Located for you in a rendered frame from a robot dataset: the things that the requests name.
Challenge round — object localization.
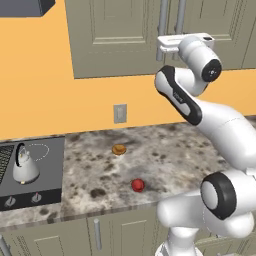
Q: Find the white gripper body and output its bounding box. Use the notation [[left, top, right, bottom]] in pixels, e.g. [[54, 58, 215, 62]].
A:
[[157, 34, 184, 54]]

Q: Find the dark grey stove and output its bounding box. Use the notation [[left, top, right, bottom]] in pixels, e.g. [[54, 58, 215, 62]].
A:
[[0, 136, 66, 212]]

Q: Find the grey-green base cabinet door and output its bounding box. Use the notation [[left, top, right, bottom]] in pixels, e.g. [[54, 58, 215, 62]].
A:
[[0, 222, 92, 256], [86, 213, 169, 256]]

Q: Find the grey stove knob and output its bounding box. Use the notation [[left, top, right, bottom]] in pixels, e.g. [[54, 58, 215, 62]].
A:
[[4, 196, 17, 209], [30, 192, 43, 205]]

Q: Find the grey-green base cabinet front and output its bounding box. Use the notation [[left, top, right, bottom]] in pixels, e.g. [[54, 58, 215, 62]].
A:
[[195, 233, 256, 256]]

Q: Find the brown round pastry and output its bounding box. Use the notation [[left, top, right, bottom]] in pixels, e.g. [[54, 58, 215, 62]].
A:
[[111, 143, 128, 156]]

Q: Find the dark grey range hood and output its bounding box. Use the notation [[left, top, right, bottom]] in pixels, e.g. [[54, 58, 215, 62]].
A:
[[0, 0, 56, 18]]

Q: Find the grey metal cabinet bar handle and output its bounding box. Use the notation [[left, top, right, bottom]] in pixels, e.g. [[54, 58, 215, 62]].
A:
[[156, 0, 170, 62], [172, 0, 187, 61]]

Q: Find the narrow grey-green wall cabinet door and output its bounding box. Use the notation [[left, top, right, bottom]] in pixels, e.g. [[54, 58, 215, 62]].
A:
[[241, 0, 256, 70]]

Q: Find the grey wall socket plate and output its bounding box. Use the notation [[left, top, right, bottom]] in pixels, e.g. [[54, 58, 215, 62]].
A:
[[113, 103, 128, 125]]

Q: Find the silver kettle with black handle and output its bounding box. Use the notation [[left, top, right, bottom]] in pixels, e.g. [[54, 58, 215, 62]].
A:
[[12, 142, 41, 185]]

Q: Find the grey metal base cabinet handle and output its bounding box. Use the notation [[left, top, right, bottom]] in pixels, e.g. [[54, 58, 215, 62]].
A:
[[93, 217, 103, 251], [0, 234, 12, 256]]

